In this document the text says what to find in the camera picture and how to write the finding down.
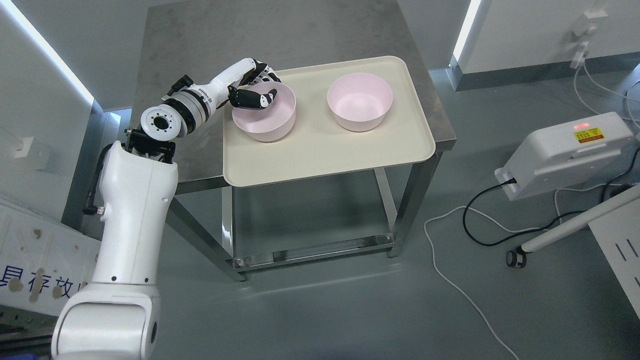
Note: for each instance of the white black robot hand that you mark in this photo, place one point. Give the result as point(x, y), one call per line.
point(232, 85)

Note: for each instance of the pink bowl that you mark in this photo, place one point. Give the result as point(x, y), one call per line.
point(275, 121)
point(359, 101)

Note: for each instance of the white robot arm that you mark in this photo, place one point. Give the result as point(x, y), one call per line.
point(116, 315)

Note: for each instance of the stainless steel table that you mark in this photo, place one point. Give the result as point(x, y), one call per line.
point(201, 38)

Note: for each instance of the cream plastic tray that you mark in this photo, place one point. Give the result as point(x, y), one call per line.
point(317, 146)

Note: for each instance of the white sign with blue text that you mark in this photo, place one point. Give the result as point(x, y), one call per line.
point(42, 263)

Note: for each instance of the white power supply box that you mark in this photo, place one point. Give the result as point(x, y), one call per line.
point(563, 155)

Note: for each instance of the white stand leg with caster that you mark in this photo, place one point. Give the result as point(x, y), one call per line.
point(517, 258)

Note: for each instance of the white perforated panel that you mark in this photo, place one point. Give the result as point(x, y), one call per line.
point(618, 236)

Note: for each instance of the white wall plug adapter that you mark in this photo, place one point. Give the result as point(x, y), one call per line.
point(587, 24)

